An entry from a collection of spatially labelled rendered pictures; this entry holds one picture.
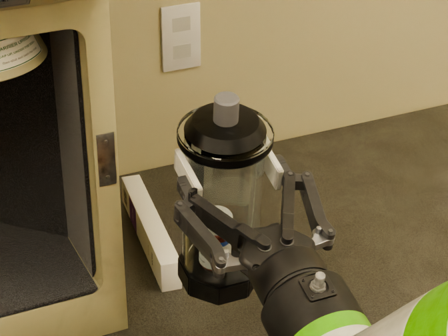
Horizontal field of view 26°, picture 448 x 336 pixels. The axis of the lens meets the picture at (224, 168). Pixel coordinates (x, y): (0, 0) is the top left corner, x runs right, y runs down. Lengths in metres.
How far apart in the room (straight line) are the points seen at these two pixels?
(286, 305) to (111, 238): 0.36
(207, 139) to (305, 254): 0.17
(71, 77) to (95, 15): 0.10
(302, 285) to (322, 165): 0.78
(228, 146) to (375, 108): 0.89
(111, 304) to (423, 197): 0.59
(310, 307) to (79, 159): 0.42
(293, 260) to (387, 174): 0.74
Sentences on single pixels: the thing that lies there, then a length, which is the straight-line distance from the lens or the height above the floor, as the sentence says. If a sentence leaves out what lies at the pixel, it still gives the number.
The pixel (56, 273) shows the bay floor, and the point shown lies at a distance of 1.30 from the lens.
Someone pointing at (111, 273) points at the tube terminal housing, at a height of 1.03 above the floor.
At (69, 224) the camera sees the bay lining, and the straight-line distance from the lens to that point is 1.34.
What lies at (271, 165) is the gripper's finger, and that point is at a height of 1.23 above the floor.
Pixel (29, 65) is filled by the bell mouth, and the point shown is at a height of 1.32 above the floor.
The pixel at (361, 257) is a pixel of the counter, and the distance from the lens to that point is 1.46.
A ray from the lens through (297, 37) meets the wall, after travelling 1.74.
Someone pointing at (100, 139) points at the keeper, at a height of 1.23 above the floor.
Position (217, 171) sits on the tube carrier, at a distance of 1.06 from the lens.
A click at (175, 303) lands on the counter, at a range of 1.36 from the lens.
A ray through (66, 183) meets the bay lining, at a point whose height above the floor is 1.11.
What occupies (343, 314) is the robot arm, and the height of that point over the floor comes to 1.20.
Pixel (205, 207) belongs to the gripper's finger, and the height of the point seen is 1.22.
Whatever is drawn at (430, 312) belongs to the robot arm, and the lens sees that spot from 0.55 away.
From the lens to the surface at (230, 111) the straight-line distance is 1.05.
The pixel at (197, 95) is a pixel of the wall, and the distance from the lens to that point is 1.69.
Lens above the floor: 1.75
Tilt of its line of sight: 29 degrees down
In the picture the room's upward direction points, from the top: straight up
